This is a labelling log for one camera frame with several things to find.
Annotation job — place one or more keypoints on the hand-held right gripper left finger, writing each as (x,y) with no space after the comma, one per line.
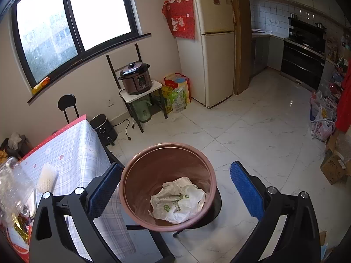
(105,189)

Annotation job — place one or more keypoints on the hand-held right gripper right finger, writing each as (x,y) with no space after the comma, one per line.
(245,189)

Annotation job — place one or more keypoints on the white foam fruit net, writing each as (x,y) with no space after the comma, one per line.
(46,176)

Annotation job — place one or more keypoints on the brown plastic trash bin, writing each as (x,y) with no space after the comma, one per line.
(164,164)

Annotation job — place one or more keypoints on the clear plastic bag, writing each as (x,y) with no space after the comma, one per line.
(13,186)

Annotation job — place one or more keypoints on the red gold foil wrapper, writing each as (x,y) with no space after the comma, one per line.
(19,228)

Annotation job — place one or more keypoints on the table with checked cloth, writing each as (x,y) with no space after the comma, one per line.
(76,148)

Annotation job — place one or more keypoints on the black air fryer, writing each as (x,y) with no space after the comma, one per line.
(102,128)

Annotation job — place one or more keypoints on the white crumpled plastic bag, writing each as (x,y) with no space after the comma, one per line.
(175,200)

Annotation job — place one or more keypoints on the green electric kettle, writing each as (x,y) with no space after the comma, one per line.
(142,111)

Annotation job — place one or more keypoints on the large cardboard box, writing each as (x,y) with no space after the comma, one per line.
(333,169)

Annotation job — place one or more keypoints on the dark bag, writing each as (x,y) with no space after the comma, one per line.
(19,145)

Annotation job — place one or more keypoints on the black round-back chair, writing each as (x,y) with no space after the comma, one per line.
(66,100)

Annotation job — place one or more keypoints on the small cardboard box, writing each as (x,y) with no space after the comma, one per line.
(331,142)

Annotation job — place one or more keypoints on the white-top black rack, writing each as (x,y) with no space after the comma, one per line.
(137,95)

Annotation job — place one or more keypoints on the pile of plastic bags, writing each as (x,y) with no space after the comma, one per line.
(323,123)

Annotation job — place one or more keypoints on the red table cover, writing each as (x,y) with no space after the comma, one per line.
(20,252)

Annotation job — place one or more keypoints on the green white rice bag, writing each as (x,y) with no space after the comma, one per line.
(179,101)

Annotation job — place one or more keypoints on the brown electric pressure cooker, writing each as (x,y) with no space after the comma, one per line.
(137,79)

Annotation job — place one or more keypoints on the yellow snack packet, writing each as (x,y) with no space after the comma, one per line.
(41,85)

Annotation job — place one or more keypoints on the black window sill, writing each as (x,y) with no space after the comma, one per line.
(90,61)

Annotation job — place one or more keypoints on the red garment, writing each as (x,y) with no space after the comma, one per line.
(345,104)

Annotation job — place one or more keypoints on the cream refrigerator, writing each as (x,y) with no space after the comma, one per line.
(214,60)

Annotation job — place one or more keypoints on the grey kitchen counter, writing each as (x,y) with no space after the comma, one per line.
(263,52)

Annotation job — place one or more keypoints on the black integrated stove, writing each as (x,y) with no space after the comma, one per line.
(301,60)

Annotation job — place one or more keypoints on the shelf of packaged goods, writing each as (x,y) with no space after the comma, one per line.
(338,68)

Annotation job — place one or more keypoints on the red printed cloth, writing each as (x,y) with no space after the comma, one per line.
(181,19)

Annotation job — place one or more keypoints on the red fridge magnet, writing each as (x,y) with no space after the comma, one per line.
(217,0)

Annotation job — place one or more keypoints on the white wall socket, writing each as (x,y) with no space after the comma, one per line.
(111,103)

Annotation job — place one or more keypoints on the wooden door frame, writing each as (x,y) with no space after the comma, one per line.
(241,46)

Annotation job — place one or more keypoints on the black frame window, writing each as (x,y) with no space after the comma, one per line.
(71,27)

